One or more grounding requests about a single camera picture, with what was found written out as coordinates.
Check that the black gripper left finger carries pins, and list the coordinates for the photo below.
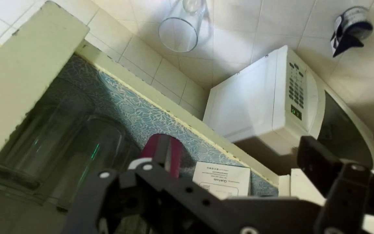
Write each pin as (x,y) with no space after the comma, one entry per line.
(122,199)

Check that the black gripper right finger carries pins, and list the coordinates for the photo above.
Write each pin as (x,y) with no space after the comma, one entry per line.
(351,199)

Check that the pink red plastic cup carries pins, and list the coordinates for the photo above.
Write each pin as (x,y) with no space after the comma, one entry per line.
(177,158)

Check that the clear cupboard glass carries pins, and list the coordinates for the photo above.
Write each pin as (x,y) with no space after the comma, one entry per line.
(100,147)
(35,138)

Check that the white tea box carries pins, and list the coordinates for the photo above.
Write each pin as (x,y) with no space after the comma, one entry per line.
(221,176)

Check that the white microwave oven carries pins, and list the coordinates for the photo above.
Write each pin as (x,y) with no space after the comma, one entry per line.
(256,99)

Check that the small black white mug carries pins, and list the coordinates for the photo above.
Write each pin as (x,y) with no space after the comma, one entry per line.
(351,30)

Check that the clear drinking glass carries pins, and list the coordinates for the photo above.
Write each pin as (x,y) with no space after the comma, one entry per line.
(182,37)

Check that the cream wall cupboard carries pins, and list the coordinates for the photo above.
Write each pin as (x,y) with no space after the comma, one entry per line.
(26,65)

